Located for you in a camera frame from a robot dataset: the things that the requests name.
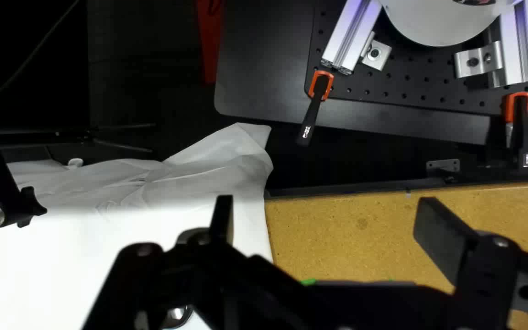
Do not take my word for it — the black mounting platform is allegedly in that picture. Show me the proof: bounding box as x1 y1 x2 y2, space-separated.
215 0 528 148

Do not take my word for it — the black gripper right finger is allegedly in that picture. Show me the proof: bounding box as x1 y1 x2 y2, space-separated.
413 195 528 330

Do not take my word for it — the aluminium extrusion bar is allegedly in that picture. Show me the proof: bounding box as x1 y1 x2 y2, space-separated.
319 0 383 76
490 0 528 87

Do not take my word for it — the small metal bracket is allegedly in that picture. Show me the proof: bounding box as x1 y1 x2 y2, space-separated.
425 157 462 173

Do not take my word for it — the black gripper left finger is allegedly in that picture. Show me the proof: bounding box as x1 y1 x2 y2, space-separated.
83 192 303 330

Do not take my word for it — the white cloth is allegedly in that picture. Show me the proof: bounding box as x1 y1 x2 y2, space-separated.
0 120 277 330

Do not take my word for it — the orange handled clamp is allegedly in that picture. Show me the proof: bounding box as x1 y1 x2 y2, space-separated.
499 89 528 170
295 67 337 148

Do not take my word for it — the red hanging object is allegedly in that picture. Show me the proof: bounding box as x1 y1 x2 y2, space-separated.
193 0 226 87

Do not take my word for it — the aluminium corner bracket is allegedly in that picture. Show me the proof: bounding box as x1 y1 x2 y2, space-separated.
455 45 504 80
359 38 394 71

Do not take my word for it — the black perforated breadboard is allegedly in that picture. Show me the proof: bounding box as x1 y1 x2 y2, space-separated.
304 0 528 116

